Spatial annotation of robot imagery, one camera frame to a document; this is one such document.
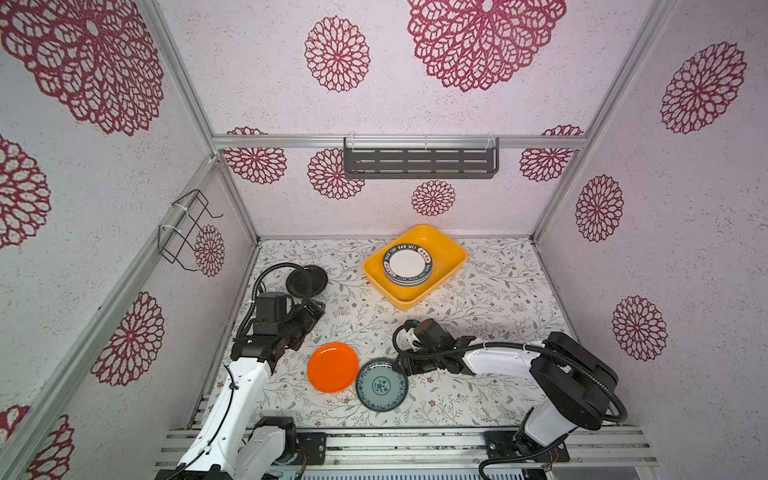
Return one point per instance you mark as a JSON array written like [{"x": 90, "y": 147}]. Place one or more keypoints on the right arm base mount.
[{"x": 515, "y": 447}]

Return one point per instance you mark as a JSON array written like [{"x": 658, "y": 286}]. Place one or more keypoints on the green rim plate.
[{"x": 407, "y": 261}]

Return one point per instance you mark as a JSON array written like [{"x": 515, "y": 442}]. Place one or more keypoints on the aluminium front rail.
[{"x": 456, "y": 453}]

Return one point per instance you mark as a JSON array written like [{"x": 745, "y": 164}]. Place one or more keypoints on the sunburst plate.
[{"x": 407, "y": 282}]

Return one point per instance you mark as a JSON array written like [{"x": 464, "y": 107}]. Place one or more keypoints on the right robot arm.
[{"x": 579, "y": 388}]

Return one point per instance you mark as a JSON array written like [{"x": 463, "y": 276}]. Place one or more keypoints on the teal patterned plate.
[{"x": 380, "y": 387}]

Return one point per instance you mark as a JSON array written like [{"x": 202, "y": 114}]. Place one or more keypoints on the black wire rack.
[{"x": 176, "y": 237}]

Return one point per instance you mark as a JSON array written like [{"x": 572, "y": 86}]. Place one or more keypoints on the small black plate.
[{"x": 313, "y": 282}]

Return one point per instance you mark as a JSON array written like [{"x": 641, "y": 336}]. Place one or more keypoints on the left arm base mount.
[{"x": 305, "y": 449}]

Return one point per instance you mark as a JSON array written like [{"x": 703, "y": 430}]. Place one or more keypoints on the yellow plastic bin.
[{"x": 448, "y": 257}]

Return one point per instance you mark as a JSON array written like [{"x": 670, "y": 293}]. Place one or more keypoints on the grey wall shelf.
[{"x": 424, "y": 163}]

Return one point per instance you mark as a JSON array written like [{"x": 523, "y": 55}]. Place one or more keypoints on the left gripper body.
[{"x": 297, "y": 325}]

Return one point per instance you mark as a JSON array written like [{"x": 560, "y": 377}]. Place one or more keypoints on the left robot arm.
[{"x": 223, "y": 449}]

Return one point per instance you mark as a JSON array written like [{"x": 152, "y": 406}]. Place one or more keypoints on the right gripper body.
[{"x": 420, "y": 363}]

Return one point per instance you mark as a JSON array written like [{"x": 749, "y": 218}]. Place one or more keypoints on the orange plate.
[{"x": 333, "y": 367}]

